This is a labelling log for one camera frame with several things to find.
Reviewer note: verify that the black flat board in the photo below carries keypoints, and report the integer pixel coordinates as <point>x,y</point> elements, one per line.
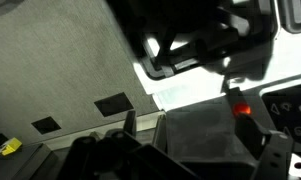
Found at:
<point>20,165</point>

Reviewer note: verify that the yellow small block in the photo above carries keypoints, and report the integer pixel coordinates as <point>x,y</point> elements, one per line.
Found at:
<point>12,146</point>

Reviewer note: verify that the rectangular black stove grill plate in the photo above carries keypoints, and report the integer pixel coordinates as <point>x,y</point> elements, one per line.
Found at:
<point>296,15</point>

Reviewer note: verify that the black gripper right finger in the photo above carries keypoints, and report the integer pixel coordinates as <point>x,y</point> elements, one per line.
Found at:
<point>251,133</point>

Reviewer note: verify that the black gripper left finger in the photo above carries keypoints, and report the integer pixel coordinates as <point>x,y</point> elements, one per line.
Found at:
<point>130,123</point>

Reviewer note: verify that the black stove keypad panel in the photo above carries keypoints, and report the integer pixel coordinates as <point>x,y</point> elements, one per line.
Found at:
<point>291,113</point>

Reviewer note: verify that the red round stove button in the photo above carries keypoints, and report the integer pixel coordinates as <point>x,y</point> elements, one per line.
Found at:
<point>241,108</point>

